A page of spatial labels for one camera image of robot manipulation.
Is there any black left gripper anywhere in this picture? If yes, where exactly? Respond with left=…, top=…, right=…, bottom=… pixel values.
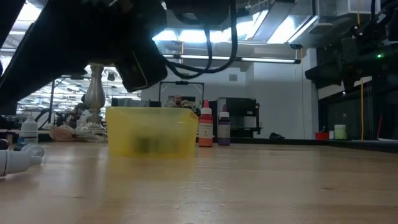
left=119, top=39, right=169, bottom=93

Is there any black aluminium table frame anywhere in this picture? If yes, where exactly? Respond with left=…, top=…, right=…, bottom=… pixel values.
left=195, top=136, right=398, bottom=154

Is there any white bottle lying left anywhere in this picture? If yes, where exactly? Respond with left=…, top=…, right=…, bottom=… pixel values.
left=0, top=149, right=43, bottom=178

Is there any black equipment cart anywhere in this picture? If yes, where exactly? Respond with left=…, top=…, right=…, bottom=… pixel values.
left=214, top=97, right=262, bottom=138

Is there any black gantry frame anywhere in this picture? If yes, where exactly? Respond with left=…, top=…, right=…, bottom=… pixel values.
left=159, top=81, right=205, bottom=108
left=50, top=75, right=91, bottom=128

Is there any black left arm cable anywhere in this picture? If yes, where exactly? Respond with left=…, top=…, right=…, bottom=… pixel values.
left=163, top=0, right=239, bottom=80

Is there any long ceiling light bar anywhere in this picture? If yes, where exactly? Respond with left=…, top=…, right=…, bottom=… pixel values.
left=161, top=53, right=302, bottom=65

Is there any white roller blind cassette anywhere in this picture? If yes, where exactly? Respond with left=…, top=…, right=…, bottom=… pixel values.
left=317, top=76, right=373, bottom=100

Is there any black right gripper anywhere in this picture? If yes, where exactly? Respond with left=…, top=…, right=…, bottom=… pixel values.
left=305, top=36, right=368, bottom=91

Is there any small black dropper bottle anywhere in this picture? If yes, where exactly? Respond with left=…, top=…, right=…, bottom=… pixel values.
left=133, top=136, right=153, bottom=155

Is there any person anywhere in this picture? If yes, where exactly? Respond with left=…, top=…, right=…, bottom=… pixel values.
left=63, top=95, right=90, bottom=128
left=169, top=95, right=192, bottom=110

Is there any yellow translucent plastic bin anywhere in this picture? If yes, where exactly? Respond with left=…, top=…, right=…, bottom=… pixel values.
left=104, top=106, right=200, bottom=158

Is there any red food coloring bottle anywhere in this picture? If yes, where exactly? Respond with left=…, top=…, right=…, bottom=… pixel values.
left=198, top=98, right=214, bottom=147

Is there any green wipes canister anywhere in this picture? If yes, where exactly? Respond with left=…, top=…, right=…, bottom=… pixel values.
left=334, top=124, right=347, bottom=141

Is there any white plastic bottle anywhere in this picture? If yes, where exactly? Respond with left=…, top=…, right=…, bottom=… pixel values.
left=19, top=115, right=39, bottom=144

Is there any white-shade silver table lamp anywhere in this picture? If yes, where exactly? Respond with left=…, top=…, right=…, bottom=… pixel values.
left=74, top=63, right=110, bottom=139

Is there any purple food coloring bottle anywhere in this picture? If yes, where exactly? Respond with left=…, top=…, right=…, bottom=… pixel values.
left=218, top=105, right=231, bottom=146

